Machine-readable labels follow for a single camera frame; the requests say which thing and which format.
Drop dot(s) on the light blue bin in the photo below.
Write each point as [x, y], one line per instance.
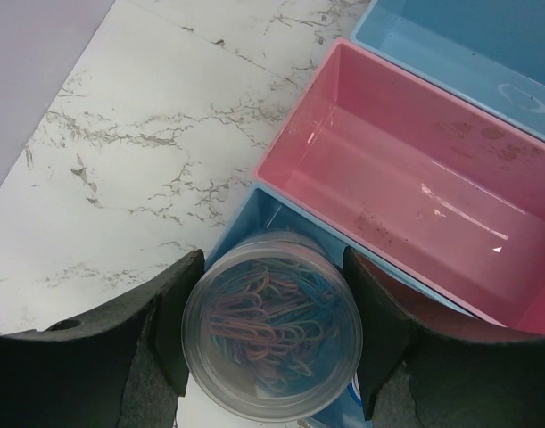
[263, 214]
[490, 53]

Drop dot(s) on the clear tub of paper clips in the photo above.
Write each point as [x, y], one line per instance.
[272, 325]

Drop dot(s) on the light blue bin middle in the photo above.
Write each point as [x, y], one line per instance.
[490, 53]

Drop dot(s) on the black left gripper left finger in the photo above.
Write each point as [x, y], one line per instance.
[120, 364]

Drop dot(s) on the light blue bin left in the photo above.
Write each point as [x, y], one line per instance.
[263, 214]

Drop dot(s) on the pink bin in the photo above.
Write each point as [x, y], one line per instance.
[445, 193]

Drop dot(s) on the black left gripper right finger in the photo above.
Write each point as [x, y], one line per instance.
[424, 364]

